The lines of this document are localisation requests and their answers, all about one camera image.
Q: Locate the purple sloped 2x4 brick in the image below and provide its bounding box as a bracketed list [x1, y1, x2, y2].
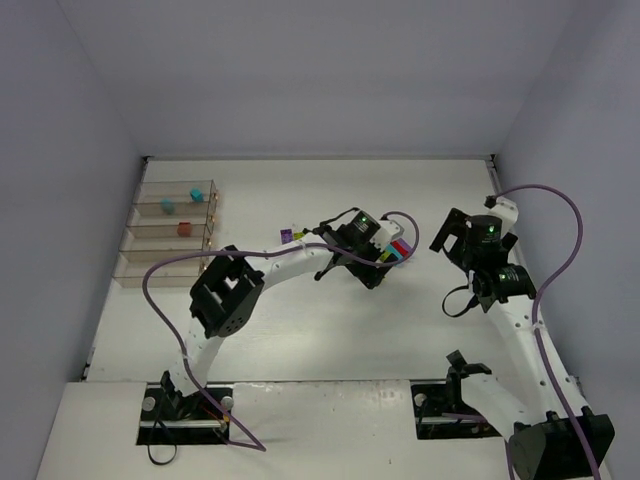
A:
[280, 228, 294, 244]

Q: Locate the teal cube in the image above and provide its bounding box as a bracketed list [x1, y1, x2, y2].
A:
[190, 188, 204, 203]

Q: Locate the small teal brick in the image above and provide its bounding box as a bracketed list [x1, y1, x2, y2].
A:
[159, 198, 175, 215]

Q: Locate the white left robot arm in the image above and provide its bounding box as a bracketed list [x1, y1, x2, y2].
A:
[160, 210, 404, 401]

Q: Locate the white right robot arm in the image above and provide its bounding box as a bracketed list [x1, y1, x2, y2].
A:
[430, 208, 615, 479]

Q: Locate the teal long brick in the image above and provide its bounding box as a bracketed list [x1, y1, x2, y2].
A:
[384, 249, 406, 267]

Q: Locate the purple half-round brick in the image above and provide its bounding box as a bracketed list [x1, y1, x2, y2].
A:
[397, 239, 414, 258]

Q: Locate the clear acrylic sorting container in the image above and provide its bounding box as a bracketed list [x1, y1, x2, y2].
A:
[113, 180, 219, 288]

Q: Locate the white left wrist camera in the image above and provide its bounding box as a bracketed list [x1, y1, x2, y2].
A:
[370, 219, 404, 251]

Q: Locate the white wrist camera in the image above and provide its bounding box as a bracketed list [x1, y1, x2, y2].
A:
[484, 195, 519, 236]
[370, 219, 404, 251]

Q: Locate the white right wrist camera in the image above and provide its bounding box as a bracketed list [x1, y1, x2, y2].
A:
[484, 195, 519, 236]

